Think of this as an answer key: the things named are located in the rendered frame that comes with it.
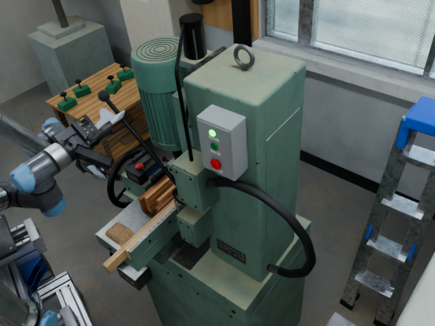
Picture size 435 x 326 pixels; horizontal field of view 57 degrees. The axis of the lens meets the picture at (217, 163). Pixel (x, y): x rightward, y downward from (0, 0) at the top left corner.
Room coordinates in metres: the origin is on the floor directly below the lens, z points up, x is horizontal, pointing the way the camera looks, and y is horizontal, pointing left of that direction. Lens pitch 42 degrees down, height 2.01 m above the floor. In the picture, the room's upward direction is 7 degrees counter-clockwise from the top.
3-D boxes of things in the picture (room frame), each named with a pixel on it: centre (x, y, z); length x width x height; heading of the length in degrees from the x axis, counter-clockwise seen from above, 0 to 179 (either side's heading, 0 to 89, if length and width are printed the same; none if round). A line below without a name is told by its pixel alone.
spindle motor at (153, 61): (1.05, 0.12, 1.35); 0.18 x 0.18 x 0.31
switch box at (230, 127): (0.73, -0.02, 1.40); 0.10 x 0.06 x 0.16; 48
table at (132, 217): (1.10, 0.22, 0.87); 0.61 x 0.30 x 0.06; 138
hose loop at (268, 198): (0.67, -0.09, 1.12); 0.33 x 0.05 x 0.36; 48
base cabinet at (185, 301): (0.97, 0.03, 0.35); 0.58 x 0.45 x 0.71; 48
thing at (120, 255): (0.96, 0.21, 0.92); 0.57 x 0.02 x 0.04; 138
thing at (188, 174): (0.80, 0.07, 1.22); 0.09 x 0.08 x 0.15; 48
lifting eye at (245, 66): (0.86, -0.09, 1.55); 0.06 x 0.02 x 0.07; 48
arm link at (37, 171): (0.83, 0.50, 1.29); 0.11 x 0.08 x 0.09; 137
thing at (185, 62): (0.96, 0.02, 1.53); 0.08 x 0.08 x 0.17; 48
